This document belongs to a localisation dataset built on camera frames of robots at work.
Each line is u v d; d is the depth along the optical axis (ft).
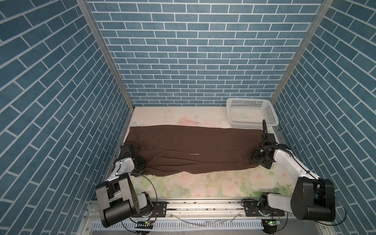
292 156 1.77
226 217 2.37
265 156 2.29
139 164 2.66
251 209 2.42
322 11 2.38
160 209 2.41
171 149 3.19
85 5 2.28
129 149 2.33
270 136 2.34
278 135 3.59
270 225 2.35
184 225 2.53
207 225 2.31
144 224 2.37
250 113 3.90
